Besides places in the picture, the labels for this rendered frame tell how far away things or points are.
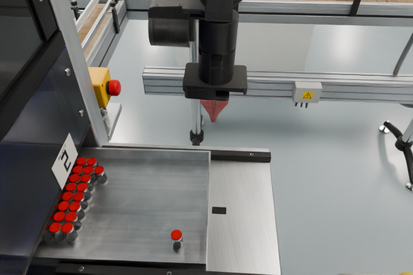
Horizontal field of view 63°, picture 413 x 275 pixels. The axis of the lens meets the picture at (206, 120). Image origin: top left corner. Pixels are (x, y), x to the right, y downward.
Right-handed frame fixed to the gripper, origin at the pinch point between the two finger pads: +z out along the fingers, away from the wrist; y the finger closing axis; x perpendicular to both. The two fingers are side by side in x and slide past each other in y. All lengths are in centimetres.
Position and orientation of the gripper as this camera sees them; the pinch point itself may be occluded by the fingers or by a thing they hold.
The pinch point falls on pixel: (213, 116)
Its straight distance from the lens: 61.4
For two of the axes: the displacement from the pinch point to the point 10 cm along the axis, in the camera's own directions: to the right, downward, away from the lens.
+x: -0.6, 6.8, -7.3
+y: -10.0, -0.6, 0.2
